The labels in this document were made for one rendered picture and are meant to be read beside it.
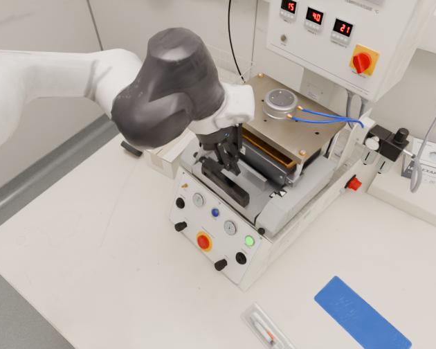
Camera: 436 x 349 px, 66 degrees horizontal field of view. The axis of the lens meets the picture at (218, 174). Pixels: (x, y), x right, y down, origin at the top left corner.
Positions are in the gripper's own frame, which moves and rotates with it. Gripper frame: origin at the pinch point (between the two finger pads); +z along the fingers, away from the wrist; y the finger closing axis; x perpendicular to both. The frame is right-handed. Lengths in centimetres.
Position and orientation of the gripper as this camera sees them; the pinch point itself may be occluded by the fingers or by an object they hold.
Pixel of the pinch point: (231, 165)
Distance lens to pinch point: 79.3
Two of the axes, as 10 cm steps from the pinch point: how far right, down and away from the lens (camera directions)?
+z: 2.4, 4.1, 8.8
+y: -6.8, 7.2, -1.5
